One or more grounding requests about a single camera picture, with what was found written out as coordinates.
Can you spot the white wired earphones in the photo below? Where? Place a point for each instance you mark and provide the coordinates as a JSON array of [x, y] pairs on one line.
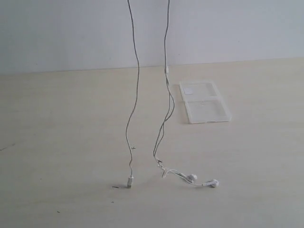
[[190, 179]]

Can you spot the clear plastic storage case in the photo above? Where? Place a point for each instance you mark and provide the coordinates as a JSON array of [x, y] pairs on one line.
[[203, 102]]

